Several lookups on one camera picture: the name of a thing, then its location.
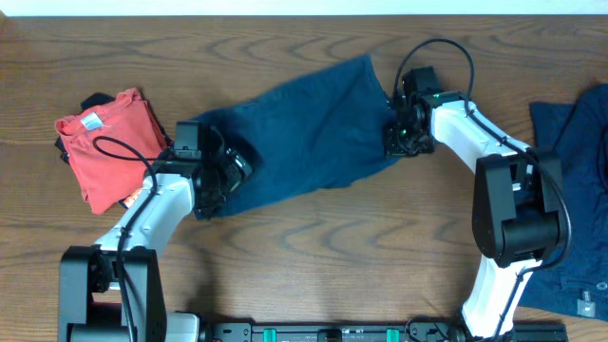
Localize navy blue shorts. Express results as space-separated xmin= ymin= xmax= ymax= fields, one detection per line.
xmin=197 ymin=54 xmax=395 ymax=217

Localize folded red t-shirt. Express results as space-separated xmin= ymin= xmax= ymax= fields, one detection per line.
xmin=54 ymin=87 xmax=170 ymax=216

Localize navy blue garment pile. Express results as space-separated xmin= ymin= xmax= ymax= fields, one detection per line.
xmin=519 ymin=84 xmax=607 ymax=321

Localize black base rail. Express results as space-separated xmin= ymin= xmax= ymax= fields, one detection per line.
xmin=196 ymin=316 xmax=569 ymax=342

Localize folded black printed garment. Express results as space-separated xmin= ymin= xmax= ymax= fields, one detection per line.
xmin=54 ymin=92 xmax=173 ymax=210

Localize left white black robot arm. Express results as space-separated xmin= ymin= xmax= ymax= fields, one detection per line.
xmin=58 ymin=121 xmax=253 ymax=342

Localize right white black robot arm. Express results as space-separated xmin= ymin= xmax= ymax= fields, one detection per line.
xmin=385 ymin=88 xmax=572 ymax=341

